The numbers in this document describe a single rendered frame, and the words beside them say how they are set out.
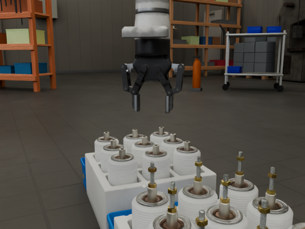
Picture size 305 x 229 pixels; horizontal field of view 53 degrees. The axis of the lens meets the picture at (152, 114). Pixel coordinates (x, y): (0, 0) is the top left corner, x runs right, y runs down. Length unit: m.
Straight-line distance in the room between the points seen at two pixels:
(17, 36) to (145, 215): 5.05
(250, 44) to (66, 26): 6.12
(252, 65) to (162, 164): 7.60
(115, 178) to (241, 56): 7.99
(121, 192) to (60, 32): 10.36
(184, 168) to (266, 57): 7.26
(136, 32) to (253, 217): 0.46
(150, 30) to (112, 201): 0.57
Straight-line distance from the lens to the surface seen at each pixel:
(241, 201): 0.81
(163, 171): 1.03
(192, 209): 0.75
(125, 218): 0.81
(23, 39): 5.52
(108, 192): 0.96
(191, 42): 8.93
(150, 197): 0.73
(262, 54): 8.31
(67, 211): 1.26
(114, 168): 0.99
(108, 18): 11.67
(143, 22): 0.63
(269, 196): 0.74
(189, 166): 1.07
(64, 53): 11.17
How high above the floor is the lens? 0.58
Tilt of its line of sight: 11 degrees down
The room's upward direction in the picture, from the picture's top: straight up
